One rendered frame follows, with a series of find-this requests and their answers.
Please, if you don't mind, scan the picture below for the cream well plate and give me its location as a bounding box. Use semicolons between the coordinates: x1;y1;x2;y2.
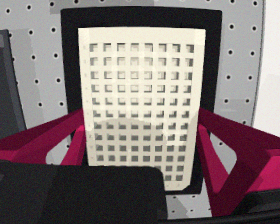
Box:
78;27;205;191

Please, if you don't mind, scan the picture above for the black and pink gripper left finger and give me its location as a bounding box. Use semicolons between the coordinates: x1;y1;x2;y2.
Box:
0;107;87;165

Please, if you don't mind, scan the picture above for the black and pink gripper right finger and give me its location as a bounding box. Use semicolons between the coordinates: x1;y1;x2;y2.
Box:
196;107;280;217

